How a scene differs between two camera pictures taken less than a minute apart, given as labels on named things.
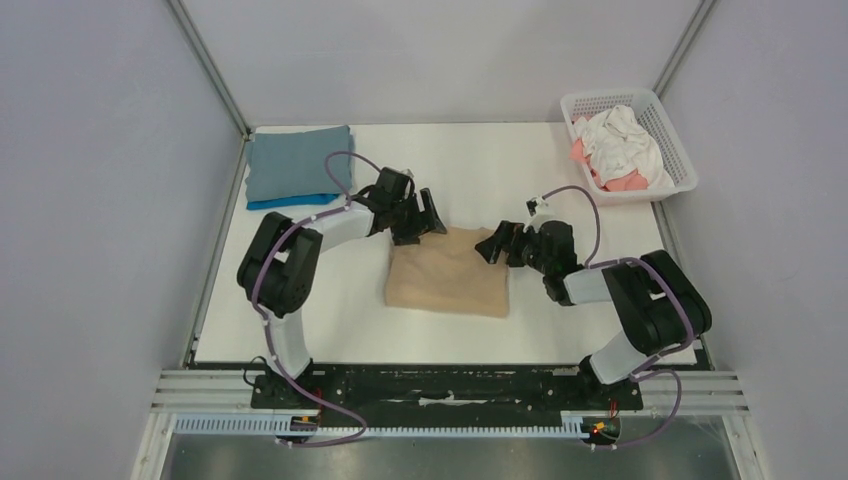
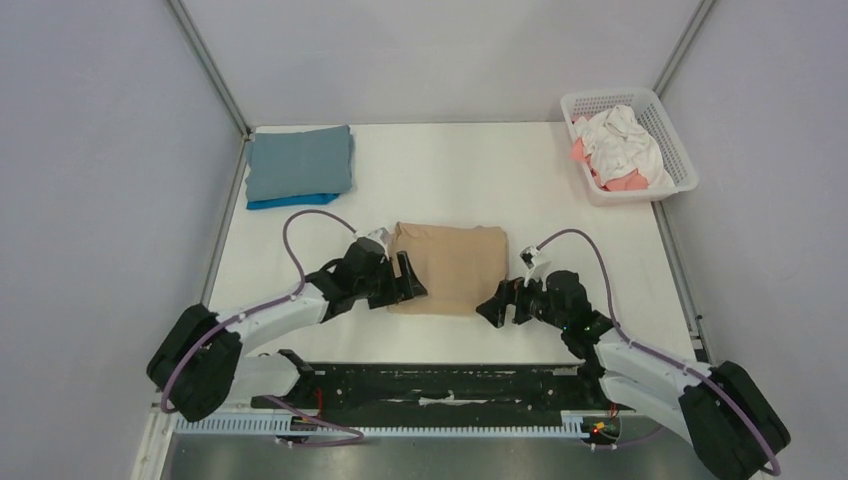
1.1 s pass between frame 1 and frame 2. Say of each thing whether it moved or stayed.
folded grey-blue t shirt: stayed
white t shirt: stayed
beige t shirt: stayed
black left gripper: moved
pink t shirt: stayed
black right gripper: moved
